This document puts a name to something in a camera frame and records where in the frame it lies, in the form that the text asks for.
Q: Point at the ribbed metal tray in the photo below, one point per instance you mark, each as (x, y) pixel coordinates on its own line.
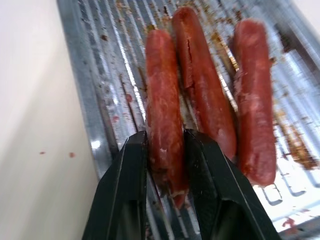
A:
(105, 75)

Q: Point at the red sausage with frayed end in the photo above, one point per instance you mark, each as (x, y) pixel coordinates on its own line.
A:
(162, 112)

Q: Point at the smooth red sausage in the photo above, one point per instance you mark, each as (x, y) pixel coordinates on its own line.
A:
(252, 100)

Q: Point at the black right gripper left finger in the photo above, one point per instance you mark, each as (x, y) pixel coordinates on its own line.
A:
(120, 190)

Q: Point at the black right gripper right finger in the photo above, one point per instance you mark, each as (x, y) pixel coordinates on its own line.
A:
(220, 190)

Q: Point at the red sausage with split skin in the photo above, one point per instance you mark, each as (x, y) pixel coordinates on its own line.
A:
(202, 82)

